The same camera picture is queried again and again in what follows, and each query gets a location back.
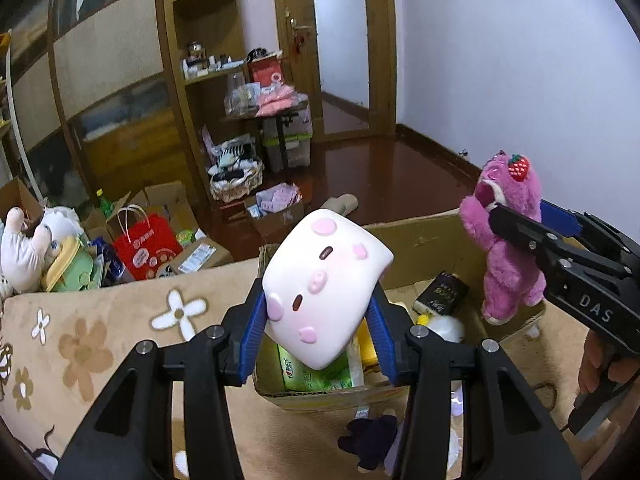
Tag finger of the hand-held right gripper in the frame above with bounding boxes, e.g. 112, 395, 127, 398
487, 205, 577, 271
539, 199, 640, 263

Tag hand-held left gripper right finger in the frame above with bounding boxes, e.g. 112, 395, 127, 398
366, 289, 582, 480

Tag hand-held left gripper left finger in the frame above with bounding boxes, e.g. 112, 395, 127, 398
54, 279, 269, 480

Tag yellow soft toy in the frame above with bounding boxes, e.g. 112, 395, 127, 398
356, 317, 384, 367

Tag pink bear plush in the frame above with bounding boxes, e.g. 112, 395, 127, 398
459, 150, 547, 326

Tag green tissue pack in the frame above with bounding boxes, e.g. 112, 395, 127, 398
276, 341, 355, 394

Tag black tissue pack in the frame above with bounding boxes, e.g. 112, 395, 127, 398
413, 270, 471, 314

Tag white pink squishy pillow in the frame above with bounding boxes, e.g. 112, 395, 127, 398
262, 209, 393, 371

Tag cardboard box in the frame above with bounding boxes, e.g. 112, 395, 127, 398
251, 209, 547, 412

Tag purple plush doll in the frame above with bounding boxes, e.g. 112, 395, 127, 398
337, 409, 402, 472

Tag person's right hand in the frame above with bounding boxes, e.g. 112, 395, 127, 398
578, 332, 640, 401

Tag brown parcel box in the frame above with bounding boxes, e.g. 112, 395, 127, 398
168, 237, 235, 275

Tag small carton with pink items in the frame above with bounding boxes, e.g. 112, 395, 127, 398
244, 183, 306, 234

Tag red paper bag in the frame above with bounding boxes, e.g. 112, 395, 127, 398
112, 204, 184, 282

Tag beige slipper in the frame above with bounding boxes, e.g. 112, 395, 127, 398
319, 193, 359, 217

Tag floral beige blanket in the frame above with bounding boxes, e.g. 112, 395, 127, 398
0, 255, 626, 480

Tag basket of clothes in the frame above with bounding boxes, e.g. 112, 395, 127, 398
208, 134, 265, 204

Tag floor cardboard boxes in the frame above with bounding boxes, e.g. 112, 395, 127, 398
81, 180, 202, 262

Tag green yellow plush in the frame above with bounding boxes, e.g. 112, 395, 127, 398
39, 234, 101, 293

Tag clear storage box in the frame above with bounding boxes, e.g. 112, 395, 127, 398
260, 94, 315, 172

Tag small dark table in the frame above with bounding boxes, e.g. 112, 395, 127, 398
224, 101, 312, 172

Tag pink packets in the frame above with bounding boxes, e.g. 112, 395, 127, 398
256, 84, 297, 117

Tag clear plastic jar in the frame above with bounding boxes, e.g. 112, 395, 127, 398
227, 73, 246, 112

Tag white pink elephant plush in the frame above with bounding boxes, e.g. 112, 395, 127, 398
0, 205, 54, 294

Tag red box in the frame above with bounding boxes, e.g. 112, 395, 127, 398
248, 54, 284, 89

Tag brown open carton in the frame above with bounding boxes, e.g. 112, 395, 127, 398
0, 177, 47, 227

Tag wooden corner shelf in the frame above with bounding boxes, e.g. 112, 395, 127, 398
154, 0, 262, 202

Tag wooden wardrobe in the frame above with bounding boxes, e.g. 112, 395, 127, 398
0, 0, 212, 222

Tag white curved pole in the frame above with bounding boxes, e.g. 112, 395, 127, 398
4, 29, 44, 202

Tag brass door handle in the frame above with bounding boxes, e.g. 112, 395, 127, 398
284, 9, 314, 37

